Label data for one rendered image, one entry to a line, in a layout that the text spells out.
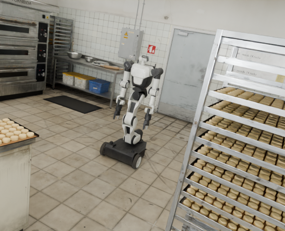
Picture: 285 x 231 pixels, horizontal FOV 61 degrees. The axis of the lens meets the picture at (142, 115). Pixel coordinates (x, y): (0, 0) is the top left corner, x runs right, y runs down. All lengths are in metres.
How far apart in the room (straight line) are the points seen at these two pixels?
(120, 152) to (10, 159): 1.79
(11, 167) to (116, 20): 5.14
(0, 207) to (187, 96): 4.61
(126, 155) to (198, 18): 3.55
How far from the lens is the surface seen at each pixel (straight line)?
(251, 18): 5.61
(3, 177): 1.98
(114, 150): 3.43
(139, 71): 3.24
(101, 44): 6.73
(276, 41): 1.26
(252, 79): 1.72
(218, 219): 1.65
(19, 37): 5.53
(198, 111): 1.34
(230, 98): 1.32
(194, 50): 5.74
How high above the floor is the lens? 1.72
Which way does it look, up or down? 18 degrees down
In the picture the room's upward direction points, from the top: 11 degrees clockwise
